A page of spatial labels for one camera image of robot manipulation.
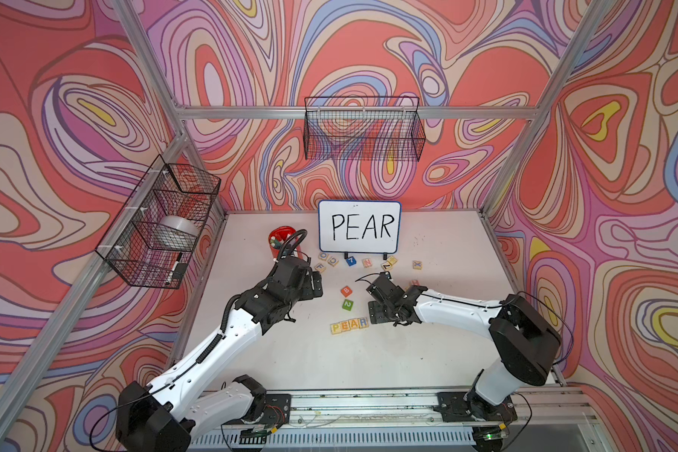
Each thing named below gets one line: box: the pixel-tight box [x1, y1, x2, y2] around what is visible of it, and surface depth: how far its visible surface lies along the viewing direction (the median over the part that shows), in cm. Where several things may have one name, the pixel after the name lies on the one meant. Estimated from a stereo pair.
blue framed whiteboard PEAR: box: [318, 200, 403, 260], surface depth 103 cm
